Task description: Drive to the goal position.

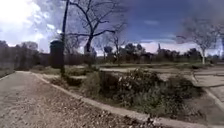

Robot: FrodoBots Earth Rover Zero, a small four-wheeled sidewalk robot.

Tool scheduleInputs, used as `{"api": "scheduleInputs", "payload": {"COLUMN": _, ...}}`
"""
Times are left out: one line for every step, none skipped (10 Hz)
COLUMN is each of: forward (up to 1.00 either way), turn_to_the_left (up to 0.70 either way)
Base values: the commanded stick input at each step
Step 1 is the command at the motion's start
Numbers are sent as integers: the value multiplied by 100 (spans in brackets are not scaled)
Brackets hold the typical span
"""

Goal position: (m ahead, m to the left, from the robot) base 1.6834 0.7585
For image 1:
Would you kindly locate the slim bare tree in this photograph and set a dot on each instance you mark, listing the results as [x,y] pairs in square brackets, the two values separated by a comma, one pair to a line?
[116,48]

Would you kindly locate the large bare tree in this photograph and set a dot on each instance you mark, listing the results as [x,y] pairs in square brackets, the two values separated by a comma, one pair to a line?
[88,43]

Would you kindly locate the bed of low bushes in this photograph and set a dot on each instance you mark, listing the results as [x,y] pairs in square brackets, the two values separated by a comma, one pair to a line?
[133,90]

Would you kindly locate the pale stone kerb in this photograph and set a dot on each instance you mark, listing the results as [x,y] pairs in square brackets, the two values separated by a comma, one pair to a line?
[110,108]

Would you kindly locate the dark trimmed bush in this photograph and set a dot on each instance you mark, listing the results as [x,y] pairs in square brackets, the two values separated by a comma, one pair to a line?
[56,53]

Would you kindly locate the dark pole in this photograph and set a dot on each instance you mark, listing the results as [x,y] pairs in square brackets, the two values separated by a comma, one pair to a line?
[63,33]

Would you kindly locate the brown gravel dirt path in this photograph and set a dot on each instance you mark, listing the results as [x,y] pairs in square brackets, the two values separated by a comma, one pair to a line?
[30,103]

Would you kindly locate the pale-trunked tree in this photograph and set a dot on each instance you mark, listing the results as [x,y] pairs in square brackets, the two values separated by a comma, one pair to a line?
[203,50]

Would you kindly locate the distant row of trees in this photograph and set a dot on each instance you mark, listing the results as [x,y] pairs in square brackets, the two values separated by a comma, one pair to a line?
[20,55]

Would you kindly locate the grass patch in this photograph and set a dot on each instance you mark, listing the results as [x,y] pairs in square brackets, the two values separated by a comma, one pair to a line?
[5,72]

